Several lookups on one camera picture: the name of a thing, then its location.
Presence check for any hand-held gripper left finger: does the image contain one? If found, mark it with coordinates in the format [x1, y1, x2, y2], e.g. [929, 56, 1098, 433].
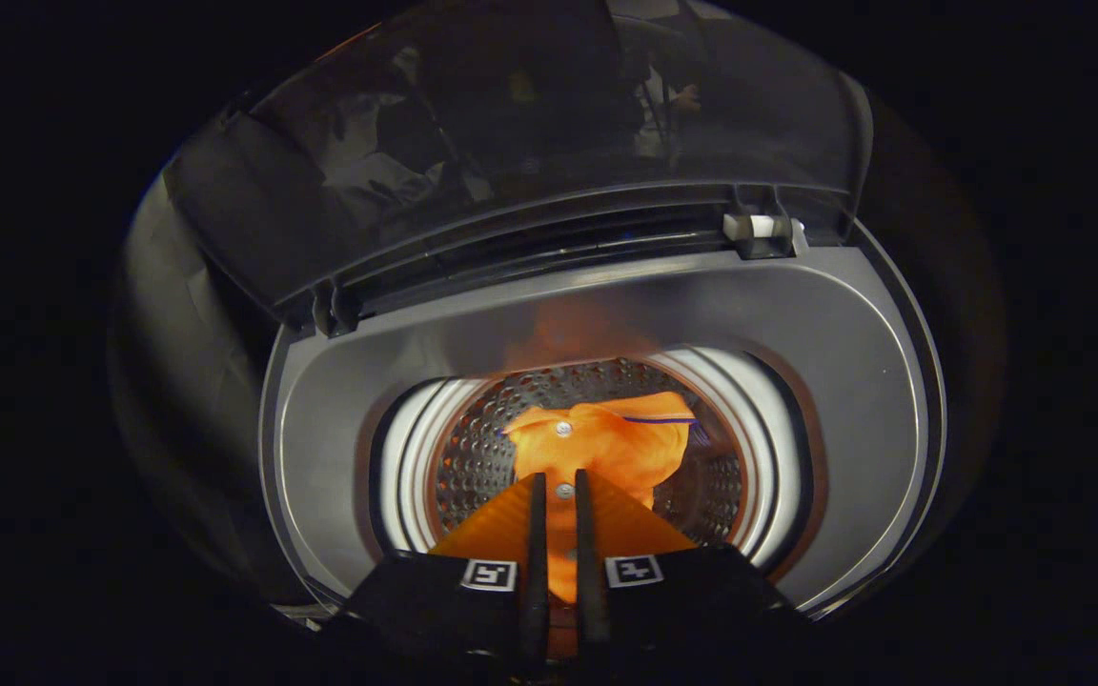
[344, 472, 550, 668]

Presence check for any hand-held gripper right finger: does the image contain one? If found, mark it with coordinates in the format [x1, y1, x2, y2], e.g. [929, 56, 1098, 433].
[573, 469, 805, 668]

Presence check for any yellow polo shirt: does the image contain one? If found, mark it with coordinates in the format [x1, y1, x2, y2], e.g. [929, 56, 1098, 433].
[503, 391, 698, 606]

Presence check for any grey washing machine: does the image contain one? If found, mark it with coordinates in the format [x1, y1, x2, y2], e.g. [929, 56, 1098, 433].
[258, 224, 950, 630]

